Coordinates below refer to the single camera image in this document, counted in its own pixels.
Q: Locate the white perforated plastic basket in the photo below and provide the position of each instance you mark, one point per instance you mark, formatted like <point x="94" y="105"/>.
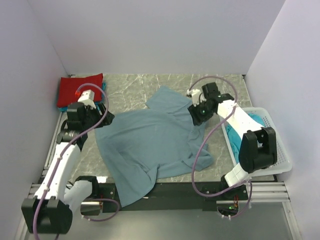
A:
<point x="284" y="163"/>

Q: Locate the grey-blue t-shirt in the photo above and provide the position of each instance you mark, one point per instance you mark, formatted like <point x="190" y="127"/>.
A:
<point x="159" y="141"/>

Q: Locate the aluminium frame rail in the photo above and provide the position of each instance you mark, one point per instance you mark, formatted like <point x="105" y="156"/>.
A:
<point x="262" y="192"/>

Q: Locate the red folded t-shirt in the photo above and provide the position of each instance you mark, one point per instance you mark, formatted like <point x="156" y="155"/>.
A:
<point x="69" y="85"/>

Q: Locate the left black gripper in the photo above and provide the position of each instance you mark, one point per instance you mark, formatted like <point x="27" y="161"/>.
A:
<point x="102" y="109"/>

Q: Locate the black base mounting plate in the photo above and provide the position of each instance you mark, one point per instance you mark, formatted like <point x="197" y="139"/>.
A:
<point x="163" y="196"/>

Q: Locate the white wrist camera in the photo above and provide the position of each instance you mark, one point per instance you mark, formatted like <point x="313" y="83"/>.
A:
<point x="196" y="95"/>
<point x="86" y="98"/>

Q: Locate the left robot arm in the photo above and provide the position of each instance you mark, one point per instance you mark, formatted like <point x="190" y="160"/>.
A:
<point x="51" y="209"/>

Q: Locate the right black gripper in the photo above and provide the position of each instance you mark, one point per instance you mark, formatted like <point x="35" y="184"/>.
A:
<point x="194" y="112"/>

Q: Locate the crumpled teal t-shirt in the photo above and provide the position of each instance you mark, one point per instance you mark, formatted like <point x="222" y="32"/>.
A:
<point x="235" y="140"/>

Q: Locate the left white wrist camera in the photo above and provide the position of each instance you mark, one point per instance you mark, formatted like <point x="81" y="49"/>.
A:
<point x="86" y="98"/>

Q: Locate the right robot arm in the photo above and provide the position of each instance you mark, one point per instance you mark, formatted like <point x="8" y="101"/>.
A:
<point x="258" y="148"/>

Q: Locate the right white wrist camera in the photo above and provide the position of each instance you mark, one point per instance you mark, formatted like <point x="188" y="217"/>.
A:
<point x="196" y="95"/>

